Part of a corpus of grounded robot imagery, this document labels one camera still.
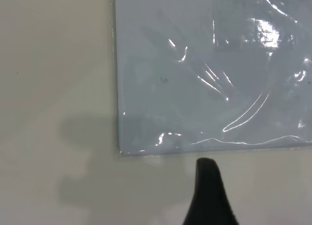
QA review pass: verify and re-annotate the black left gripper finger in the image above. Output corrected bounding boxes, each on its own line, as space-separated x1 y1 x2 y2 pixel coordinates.
181 158 241 225

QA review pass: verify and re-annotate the plastic-wrapped white flat package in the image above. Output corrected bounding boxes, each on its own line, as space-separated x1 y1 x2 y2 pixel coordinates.
114 0 312 157

